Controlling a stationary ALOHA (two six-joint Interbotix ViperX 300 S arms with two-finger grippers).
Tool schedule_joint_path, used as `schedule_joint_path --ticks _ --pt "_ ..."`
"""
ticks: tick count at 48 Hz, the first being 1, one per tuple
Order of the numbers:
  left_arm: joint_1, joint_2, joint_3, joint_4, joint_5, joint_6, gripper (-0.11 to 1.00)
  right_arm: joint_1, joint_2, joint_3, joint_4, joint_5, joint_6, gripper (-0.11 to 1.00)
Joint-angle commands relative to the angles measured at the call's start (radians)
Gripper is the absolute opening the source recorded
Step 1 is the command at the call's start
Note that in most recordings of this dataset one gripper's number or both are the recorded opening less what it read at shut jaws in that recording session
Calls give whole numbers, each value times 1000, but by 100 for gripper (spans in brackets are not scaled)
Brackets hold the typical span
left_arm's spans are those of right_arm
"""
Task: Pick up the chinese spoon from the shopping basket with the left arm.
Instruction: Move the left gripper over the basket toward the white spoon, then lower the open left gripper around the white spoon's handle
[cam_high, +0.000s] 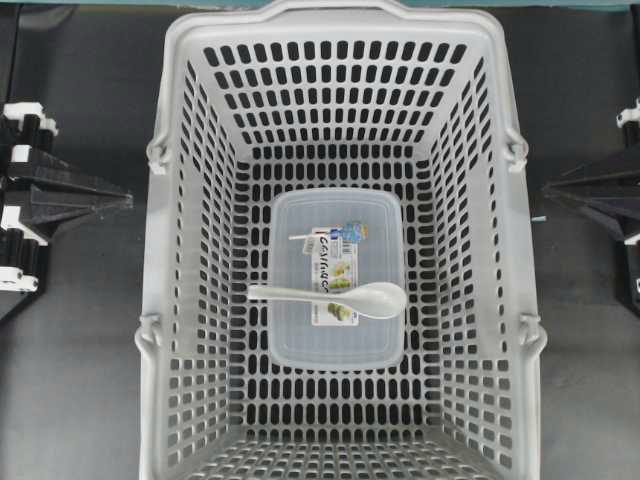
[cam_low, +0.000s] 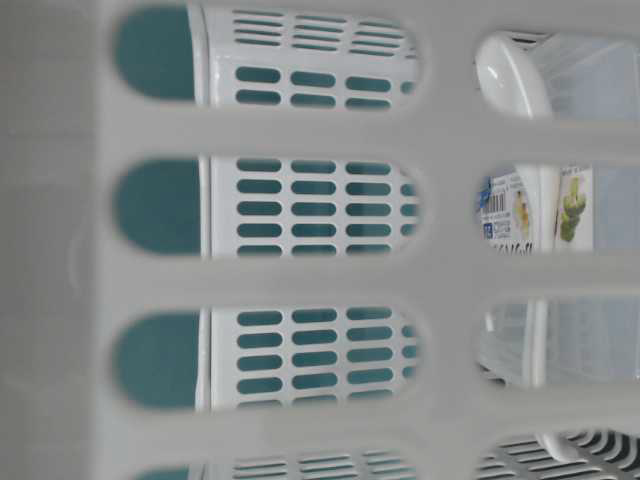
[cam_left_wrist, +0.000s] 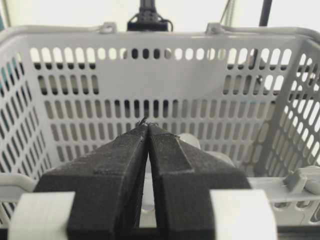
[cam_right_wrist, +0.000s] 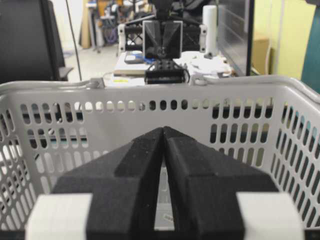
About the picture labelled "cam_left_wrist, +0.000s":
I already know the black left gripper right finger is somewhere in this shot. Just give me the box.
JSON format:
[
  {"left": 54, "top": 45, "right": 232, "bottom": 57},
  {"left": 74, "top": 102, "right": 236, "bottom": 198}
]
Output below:
[{"left": 148, "top": 122, "right": 278, "bottom": 240}]

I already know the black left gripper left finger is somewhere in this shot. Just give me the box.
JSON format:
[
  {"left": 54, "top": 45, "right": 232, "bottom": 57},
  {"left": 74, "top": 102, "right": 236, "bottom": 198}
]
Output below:
[{"left": 7, "top": 120, "right": 149, "bottom": 240}]

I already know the white plastic shopping basket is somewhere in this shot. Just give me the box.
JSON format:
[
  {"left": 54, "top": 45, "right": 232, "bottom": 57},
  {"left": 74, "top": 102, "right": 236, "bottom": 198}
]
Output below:
[{"left": 0, "top": 21, "right": 320, "bottom": 230}]

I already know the black vertical pole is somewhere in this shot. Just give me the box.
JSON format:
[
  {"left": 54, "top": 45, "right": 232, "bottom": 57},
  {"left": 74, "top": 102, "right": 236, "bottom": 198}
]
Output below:
[{"left": 258, "top": 0, "right": 273, "bottom": 27}]

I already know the black camera stand mount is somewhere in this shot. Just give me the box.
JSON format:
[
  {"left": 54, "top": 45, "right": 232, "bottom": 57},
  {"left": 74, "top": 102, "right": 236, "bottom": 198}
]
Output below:
[{"left": 127, "top": 0, "right": 174, "bottom": 32}]

